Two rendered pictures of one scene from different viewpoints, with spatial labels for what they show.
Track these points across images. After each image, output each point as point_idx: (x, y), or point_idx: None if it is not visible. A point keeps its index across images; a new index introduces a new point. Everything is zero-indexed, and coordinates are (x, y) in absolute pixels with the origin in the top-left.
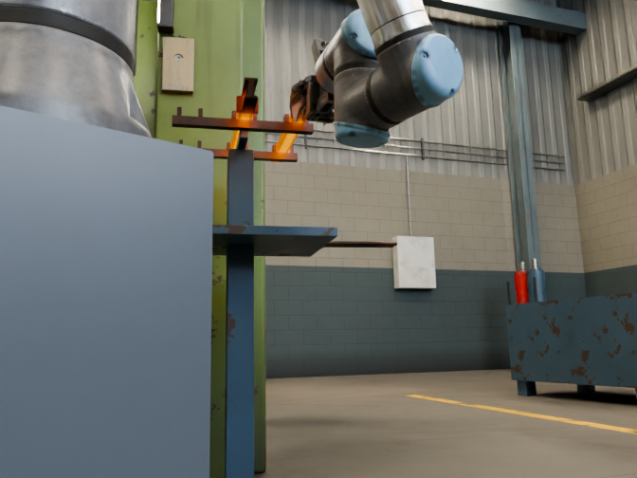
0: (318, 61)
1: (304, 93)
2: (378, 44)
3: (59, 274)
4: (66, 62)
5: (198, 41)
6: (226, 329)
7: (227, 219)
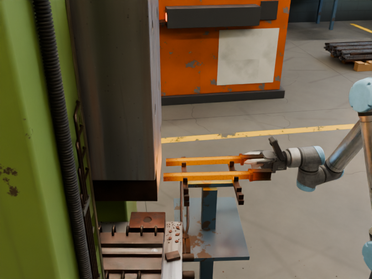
0: (296, 161)
1: None
2: (339, 171)
3: None
4: None
5: None
6: (202, 264)
7: (213, 222)
